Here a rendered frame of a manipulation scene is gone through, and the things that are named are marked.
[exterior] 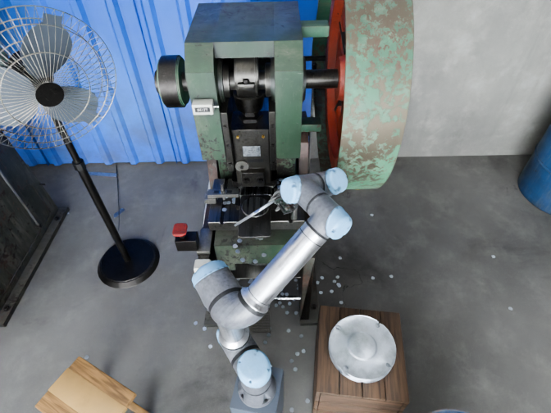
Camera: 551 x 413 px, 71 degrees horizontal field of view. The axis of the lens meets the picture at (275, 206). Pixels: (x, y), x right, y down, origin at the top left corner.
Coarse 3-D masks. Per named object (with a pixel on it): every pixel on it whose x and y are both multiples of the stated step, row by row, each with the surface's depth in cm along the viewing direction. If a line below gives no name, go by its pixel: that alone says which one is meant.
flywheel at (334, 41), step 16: (336, 0) 143; (336, 16) 151; (336, 32) 157; (336, 48) 163; (336, 64) 142; (336, 96) 144; (336, 112) 167; (336, 128) 167; (336, 144) 161; (336, 160) 146
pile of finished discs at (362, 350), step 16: (352, 320) 177; (368, 320) 176; (336, 336) 172; (352, 336) 171; (368, 336) 171; (384, 336) 171; (336, 352) 167; (352, 352) 166; (368, 352) 166; (384, 352) 166; (336, 368) 165; (352, 368) 162; (368, 368) 162; (384, 368) 162
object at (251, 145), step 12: (240, 120) 152; (252, 120) 150; (264, 120) 152; (240, 132) 149; (252, 132) 149; (264, 132) 149; (240, 144) 153; (252, 144) 153; (264, 144) 153; (240, 156) 157; (252, 156) 157; (264, 156) 157; (240, 168) 159; (252, 168) 162; (264, 168) 162; (240, 180) 167; (252, 180) 163; (264, 180) 163
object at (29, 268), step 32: (0, 64) 194; (0, 160) 222; (0, 192) 222; (32, 192) 251; (0, 224) 223; (32, 224) 251; (0, 256) 223; (32, 256) 249; (0, 288) 224; (0, 320) 219
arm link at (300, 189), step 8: (296, 176) 105; (304, 176) 106; (312, 176) 107; (320, 176) 108; (288, 184) 104; (296, 184) 102; (304, 184) 104; (312, 184) 104; (320, 184) 107; (280, 192) 107; (288, 192) 104; (296, 192) 102; (304, 192) 103; (312, 192) 102; (320, 192) 102; (288, 200) 105; (296, 200) 104; (304, 200) 102; (304, 208) 103
